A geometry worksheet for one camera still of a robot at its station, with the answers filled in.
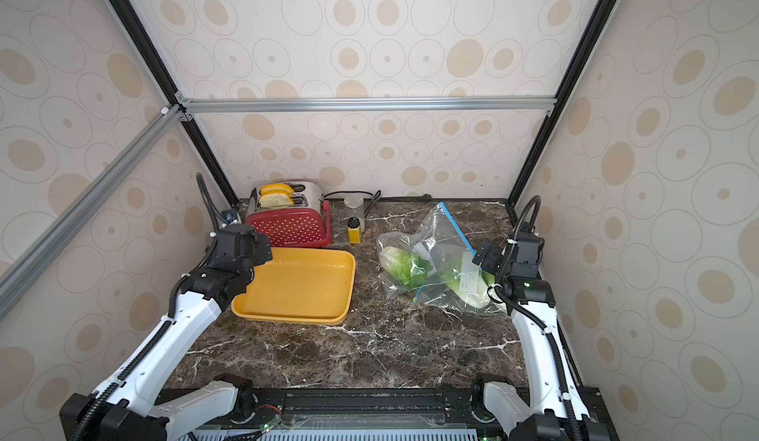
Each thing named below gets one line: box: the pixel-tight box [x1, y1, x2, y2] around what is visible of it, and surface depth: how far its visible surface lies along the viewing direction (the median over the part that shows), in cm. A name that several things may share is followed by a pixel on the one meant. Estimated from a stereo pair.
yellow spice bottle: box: [347, 227, 361, 245], surface depth 107 cm
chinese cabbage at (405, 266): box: [378, 246, 433, 287], surface depth 92 cm
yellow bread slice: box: [259, 183, 295, 201], surface depth 96 cm
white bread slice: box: [258, 192, 293, 209], surface depth 96 cm
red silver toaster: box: [245, 181, 333, 248], surface depth 99 cm
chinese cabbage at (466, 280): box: [437, 255, 496, 309], surface depth 89 cm
